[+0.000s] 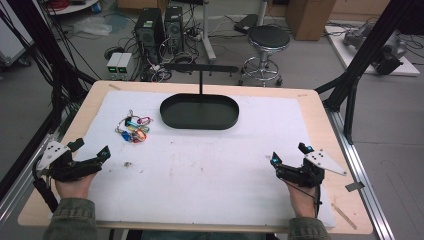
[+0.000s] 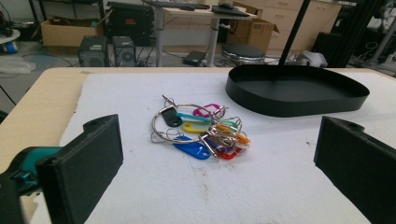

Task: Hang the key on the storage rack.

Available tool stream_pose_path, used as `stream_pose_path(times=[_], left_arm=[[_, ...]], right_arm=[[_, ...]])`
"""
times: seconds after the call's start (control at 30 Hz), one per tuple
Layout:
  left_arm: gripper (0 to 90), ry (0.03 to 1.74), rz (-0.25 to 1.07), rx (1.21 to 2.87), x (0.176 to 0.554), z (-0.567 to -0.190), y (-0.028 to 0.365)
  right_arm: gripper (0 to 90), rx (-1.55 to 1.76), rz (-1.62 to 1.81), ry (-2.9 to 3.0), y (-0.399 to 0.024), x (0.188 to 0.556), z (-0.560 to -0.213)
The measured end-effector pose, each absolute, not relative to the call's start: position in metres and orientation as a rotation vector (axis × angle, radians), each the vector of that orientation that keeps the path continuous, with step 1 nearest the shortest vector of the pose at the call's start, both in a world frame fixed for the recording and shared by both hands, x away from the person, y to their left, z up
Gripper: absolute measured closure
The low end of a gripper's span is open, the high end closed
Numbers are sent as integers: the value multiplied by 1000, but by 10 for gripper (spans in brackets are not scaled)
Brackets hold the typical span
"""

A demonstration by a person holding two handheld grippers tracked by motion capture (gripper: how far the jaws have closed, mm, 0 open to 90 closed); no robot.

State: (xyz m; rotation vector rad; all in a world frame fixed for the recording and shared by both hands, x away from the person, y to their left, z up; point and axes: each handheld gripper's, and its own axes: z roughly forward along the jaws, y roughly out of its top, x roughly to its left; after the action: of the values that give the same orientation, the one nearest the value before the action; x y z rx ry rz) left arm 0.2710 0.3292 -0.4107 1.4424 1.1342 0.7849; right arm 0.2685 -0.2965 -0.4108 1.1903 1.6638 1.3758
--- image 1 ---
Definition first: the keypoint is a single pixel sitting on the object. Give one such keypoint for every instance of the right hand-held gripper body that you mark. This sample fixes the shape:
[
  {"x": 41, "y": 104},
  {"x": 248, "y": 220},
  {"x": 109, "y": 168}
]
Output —
[{"x": 306, "y": 175}]

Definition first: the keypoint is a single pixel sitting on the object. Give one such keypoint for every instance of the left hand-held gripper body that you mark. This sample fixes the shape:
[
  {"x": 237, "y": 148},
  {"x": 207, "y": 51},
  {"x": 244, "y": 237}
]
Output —
[{"x": 63, "y": 168}]

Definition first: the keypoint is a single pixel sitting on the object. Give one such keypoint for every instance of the person's left hand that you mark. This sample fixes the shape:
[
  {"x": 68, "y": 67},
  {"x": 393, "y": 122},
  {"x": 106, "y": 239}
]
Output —
[{"x": 75, "y": 189}]

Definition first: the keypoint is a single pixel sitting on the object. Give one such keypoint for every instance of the person's right hand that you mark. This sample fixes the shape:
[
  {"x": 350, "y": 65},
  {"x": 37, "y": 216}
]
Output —
[{"x": 303, "y": 201}]

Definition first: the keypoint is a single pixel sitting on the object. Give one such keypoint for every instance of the bunch of colourful key tags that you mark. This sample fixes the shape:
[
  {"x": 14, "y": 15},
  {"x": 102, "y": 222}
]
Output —
[{"x": 135, "y": 131}]

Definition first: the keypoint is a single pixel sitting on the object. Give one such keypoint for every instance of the brown tape strip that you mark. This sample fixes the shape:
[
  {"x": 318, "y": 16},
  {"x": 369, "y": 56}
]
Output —
[{"x": 344, "y": 216}]

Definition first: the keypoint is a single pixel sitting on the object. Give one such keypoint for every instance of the small brown tape piece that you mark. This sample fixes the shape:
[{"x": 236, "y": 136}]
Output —
[{"x": 114, "y": 86}]

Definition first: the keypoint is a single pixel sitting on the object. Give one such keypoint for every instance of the white table mat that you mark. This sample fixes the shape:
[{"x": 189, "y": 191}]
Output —
[{"x": 206, "y": 173}]

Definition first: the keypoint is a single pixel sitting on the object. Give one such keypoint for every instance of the white power supply unit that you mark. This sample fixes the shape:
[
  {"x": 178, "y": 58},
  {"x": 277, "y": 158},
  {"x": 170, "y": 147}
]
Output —
[
  {"x": 126, "y": 65},
  {"x": 113, "y": 65}
]

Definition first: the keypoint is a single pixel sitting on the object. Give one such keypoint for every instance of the black key stand with tray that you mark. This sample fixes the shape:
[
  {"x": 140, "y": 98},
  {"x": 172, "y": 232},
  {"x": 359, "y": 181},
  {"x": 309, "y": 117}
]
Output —
[{"x": 200, "y": 113}]

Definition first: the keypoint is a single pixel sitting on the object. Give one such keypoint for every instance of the white floor board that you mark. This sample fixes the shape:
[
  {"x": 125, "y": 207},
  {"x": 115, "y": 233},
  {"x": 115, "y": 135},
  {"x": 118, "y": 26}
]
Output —
[{"x": 346, "y": 55}]

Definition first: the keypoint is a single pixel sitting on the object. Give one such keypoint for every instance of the black round stool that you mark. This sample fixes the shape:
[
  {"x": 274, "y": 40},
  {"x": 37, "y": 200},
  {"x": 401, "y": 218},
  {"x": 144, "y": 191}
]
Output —
[{"x": 268, "y": 38}]

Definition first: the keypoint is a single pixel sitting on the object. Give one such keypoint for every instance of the clear plastic bag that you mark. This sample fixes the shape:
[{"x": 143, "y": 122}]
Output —
[{"x": 93, "y": 26}]

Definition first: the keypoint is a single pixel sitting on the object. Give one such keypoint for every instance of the grey robot device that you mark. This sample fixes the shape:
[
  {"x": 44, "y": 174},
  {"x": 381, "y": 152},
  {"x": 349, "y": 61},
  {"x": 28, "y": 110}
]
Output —
[{"x": 388, "y": 50}]

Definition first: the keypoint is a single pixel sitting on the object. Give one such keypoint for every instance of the brown cardboard box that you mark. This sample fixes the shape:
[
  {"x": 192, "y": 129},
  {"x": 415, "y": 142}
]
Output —
[{"x": 310, "y": 18}]

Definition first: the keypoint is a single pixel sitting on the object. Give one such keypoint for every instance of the black computer tower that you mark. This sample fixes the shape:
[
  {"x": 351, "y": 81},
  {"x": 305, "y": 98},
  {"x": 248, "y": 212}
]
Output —
[
  {"x": 174, "y": 28},
  {"x": 148, "y": 30}
]

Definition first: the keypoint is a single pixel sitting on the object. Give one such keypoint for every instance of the black flat case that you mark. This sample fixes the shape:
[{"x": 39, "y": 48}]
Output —
[{"x": 246, "y": 23}]

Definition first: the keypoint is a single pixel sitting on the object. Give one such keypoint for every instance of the round white table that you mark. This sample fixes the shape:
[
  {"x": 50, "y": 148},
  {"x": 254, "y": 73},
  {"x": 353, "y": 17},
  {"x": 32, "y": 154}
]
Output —
[{"x": 75, "y": 6}]

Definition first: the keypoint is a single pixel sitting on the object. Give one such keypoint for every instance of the white table leg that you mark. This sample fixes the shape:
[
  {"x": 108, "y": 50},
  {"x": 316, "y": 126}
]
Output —
[{"x": 207, "y": 30}]

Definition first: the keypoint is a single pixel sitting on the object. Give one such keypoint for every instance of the small metal bracket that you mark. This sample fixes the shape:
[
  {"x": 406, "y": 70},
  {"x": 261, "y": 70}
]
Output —
[{"x": 355, "y": 186}]

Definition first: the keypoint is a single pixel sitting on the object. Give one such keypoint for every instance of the aluminium rail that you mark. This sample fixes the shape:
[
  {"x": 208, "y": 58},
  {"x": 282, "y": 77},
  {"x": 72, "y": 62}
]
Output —
[
  {"x": 363, "y": 173},
  {"x": 16, "y": 190}
]

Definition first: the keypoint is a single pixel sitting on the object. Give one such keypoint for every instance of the black frame strut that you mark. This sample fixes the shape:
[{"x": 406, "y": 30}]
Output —
[
  {"x": 363, "y": 56},
  {"x": 43, "y": 43}
]

